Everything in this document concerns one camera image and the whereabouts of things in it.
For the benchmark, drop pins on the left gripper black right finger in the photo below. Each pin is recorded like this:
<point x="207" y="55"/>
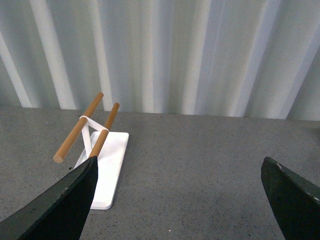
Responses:
<point x="295" y="201"/>

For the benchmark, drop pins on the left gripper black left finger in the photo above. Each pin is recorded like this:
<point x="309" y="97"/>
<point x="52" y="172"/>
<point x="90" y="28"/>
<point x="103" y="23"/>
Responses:
<point x="60" y="212"/>

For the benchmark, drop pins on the white rack with wooden bars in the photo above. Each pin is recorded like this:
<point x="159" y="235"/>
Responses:
<point x="108" y="146"/>

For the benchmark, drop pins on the white pleated curtain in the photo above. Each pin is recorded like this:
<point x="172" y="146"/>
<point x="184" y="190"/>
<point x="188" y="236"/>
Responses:
<point x="235" y="58"/>

